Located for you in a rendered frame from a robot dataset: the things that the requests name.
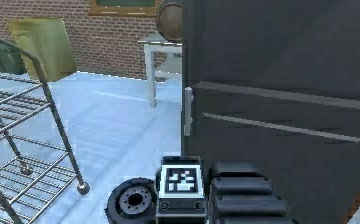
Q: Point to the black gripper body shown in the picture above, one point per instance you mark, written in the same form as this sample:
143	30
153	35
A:
131	201

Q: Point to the black fridge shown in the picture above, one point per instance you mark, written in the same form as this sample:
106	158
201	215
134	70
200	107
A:
274	83

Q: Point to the wood framed window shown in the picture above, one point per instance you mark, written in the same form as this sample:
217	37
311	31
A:
124	8

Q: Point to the white table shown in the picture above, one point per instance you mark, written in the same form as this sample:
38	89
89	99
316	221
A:
154	63

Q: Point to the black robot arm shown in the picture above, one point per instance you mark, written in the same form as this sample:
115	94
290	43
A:
234	196

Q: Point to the olive green bin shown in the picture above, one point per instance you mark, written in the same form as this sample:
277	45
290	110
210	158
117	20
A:
44	46

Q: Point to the dark green round bin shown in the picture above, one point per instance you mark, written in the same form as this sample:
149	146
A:
3	58

